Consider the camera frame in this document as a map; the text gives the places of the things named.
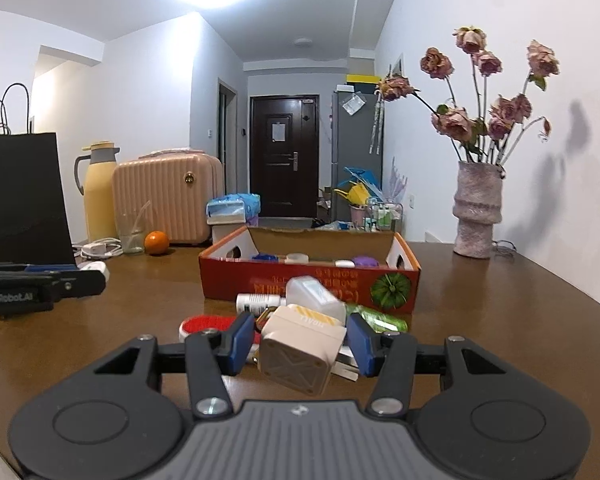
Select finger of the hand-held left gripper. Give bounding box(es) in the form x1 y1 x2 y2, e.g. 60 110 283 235
0 262 81 280
45 270 107 301

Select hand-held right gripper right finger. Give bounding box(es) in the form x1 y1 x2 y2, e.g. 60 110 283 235
347 312 511 418

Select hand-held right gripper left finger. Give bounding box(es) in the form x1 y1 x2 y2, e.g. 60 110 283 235
92 311 256 420

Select red and white lint brush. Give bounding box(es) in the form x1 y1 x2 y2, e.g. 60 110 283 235
178 314 241 343

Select white charger adapter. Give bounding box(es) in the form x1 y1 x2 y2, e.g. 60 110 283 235
257 304 348 395

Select red cardboard box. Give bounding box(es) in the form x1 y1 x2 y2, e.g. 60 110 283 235
198 225 422 317

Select large white plastic bottle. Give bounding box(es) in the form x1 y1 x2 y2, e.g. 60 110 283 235
285 276 348 323

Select small white round cap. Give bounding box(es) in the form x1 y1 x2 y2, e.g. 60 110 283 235
77 259 111 281

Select clear glass cup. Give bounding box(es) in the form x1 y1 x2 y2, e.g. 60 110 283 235
116 201 151 255

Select black paper bag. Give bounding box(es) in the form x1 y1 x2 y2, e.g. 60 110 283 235
0 82 78 266

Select yellow thermos jug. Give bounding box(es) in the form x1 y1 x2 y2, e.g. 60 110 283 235
75 141 120 243

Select orange fruit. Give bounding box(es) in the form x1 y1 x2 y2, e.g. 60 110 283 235
144 231 170 256

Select white box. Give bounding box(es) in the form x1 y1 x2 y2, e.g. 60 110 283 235
211 222 246 247

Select pink ribbed suitcase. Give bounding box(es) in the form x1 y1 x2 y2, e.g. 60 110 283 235
111 149 226 247

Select cluster of toiletry bottles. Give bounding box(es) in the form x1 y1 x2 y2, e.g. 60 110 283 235
366 199 403 233

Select blue tissue pack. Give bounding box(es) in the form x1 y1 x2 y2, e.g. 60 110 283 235
206 192 262 225

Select yellow watering can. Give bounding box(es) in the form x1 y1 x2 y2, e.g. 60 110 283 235
334 182 370 207

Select lilac decorative stems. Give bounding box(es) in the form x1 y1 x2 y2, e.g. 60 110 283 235
391 156 411 206

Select blue folded item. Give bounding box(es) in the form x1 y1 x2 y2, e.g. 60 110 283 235
344 166 381 196

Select dark entrance door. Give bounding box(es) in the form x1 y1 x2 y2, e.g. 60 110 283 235
250 94 320 218

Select pink ceramic vase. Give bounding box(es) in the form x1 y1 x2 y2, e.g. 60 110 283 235
452 160 505 259

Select grey refrigerator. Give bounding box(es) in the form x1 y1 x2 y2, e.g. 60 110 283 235
331 91 384 218

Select folded hanging umbrella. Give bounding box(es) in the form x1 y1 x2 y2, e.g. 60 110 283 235
369 95 383 156

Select dried pink roses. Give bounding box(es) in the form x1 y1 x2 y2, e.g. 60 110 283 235
375 25 561 166

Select yellow and black box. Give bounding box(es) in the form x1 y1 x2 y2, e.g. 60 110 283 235
346 74 381 92

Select white charger cable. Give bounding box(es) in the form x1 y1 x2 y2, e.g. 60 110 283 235
72 237 123 261

